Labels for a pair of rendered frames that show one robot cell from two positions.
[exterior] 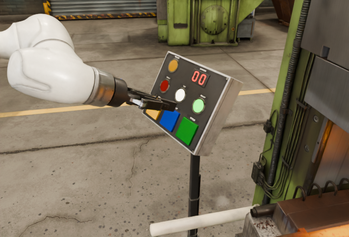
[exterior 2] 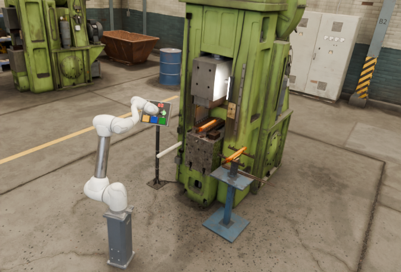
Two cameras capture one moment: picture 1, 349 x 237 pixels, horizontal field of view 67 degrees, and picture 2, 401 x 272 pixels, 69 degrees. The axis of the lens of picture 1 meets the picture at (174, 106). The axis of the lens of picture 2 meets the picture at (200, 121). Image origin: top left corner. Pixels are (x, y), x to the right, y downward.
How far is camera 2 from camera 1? 2.72 m
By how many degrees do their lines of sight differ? 41
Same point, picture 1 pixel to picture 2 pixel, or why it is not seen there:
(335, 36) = (196, 92)
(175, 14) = (36, 66)
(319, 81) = (196, 99)
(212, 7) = (68, 58)
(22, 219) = (64, 207)
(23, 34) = (141, 102)
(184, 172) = (127, 160)
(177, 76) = not seen: hidden behind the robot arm
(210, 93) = (166, 108)
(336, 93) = (199, 101)
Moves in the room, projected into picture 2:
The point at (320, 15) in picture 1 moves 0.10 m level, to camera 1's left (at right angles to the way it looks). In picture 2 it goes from (193, 89) to (186, 90)
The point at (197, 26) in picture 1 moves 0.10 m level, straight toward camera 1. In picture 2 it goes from (58, 74) to (59, 75)
